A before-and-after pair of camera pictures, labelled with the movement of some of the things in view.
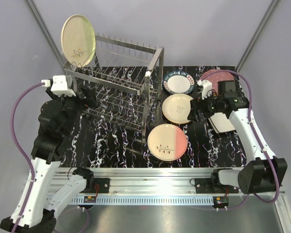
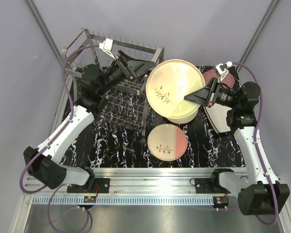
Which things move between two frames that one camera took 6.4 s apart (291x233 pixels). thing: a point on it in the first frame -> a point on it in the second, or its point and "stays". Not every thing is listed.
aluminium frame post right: [269, 11] stays
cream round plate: [78, 40] -> [169, 83]
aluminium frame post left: [45, 29] stays
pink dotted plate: [215, 78] stays
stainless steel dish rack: [127, 77] stays
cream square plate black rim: [211, 122] -> [221, 129]
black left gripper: [85, 103] -> [137, 66]
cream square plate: [221, 123] stays
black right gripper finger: [195, 108] -> [203, 95]
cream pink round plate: [167, 142] stays
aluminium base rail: [153, 182] stays
